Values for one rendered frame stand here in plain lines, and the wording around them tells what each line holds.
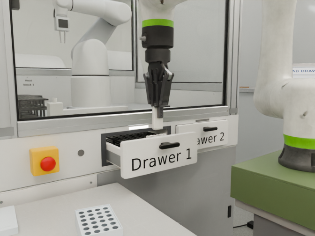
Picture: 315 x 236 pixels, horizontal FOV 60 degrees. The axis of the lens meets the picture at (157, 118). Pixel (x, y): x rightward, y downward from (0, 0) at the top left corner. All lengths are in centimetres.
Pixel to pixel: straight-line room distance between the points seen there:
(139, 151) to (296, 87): 47
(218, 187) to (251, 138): 137
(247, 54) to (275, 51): 169
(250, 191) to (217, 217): 60
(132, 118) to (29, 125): 34
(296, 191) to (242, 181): 15
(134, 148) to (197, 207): 56
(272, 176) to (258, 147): 186
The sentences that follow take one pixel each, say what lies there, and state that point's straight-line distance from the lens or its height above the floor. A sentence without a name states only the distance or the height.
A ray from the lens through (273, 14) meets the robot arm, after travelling 99.
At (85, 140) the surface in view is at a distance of 91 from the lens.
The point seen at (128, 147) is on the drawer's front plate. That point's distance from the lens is 80.
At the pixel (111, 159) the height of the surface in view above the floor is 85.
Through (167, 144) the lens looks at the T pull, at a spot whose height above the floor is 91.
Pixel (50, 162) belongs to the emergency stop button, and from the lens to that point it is 81.
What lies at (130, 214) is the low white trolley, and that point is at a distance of 75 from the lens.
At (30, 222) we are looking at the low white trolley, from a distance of 78.
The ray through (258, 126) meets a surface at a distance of 260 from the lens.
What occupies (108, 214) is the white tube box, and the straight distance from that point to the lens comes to 68.
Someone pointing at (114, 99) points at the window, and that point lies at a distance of 95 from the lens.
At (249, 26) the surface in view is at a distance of 268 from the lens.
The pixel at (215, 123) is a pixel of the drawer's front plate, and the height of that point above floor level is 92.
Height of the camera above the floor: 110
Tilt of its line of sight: 8 degrees down
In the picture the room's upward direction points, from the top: straight up
